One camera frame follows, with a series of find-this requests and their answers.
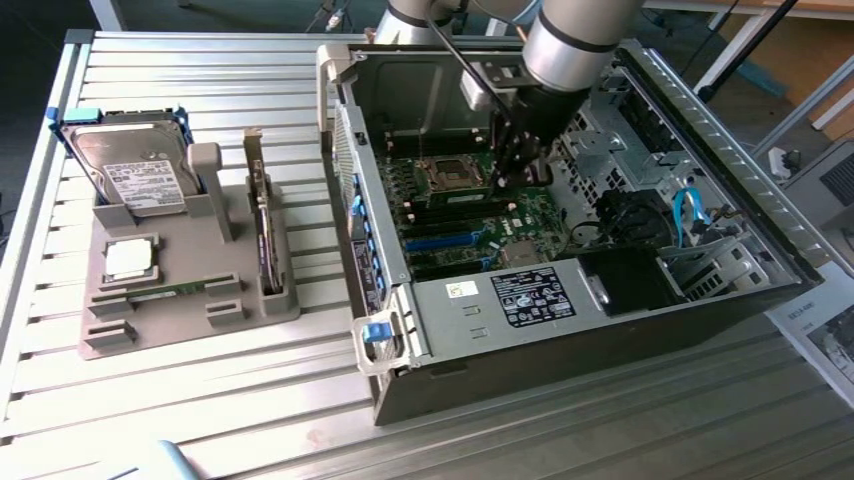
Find silver CPU chip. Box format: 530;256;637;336
105;239;161;279

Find silver power supply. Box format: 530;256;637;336
405;256;608;360

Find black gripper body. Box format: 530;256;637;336
492;85;594;151

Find metal disk bay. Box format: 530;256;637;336
566;127;673;184

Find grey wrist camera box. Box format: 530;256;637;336
460;59;533;114

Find grey parts rack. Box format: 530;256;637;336
78;141;304;362

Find black open PC case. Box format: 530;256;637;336
316;41;833;427

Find blue disk carrier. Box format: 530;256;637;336
45;103;195;160

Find graphics card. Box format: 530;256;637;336
242;127;285;297

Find blue SATA wire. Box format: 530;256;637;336
672;186;711;250

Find chipset heatsink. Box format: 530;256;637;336
500;243;541;267

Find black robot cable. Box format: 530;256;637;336
424;0;513;129

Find black wire bundle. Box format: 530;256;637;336
572;192;673;247

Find blue expansion slot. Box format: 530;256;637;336
402;226;490;254

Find silver hard disk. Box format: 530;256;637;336
59;117;203;219

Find wooden desk white frame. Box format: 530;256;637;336
693;0;854;132

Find green motherboard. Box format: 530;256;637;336
378;153;580;282

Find grey cabinet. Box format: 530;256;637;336
779;138;854;232

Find light blue plastic object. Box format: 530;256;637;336
0;438;203;480

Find green RAM stick in slot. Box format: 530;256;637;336
425;188;501;208

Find printed paper sheet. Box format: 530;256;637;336
765;296;854;395

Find CPU socket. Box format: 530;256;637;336
413;156;484;195

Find white power strip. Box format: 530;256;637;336
767;145;807;178

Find black pole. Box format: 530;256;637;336
697;0;804;99

